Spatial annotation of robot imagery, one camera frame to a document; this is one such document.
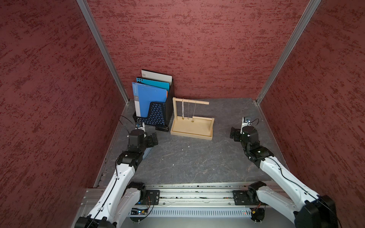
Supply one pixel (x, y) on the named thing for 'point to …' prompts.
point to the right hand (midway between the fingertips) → (239, 130)
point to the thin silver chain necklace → (188, 111)
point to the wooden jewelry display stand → (196, 127)
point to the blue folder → (143, 95)
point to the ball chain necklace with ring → (194, 110)
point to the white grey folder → (149, 75)
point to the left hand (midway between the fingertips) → (148, 138)
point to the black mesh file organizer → (161, 114)
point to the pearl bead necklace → (183, 110)
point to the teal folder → (163, 85)
